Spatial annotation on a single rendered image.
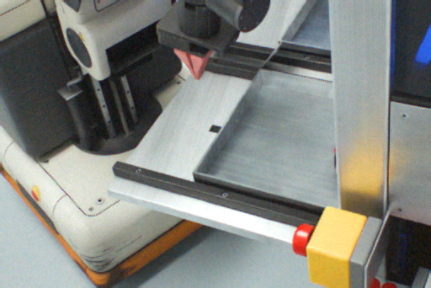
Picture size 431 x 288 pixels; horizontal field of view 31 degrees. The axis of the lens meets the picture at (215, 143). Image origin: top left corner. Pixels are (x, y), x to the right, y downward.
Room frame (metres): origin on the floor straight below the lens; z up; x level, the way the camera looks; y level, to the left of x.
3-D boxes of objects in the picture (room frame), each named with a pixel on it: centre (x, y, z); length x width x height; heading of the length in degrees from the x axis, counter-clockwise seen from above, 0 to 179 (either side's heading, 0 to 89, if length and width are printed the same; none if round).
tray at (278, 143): (0.85, -0.17, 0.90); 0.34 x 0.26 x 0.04; 56
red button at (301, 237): (0.60, -0.09, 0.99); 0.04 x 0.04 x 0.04; 56
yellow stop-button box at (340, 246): (0.57, -0.13, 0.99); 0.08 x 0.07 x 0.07; 56
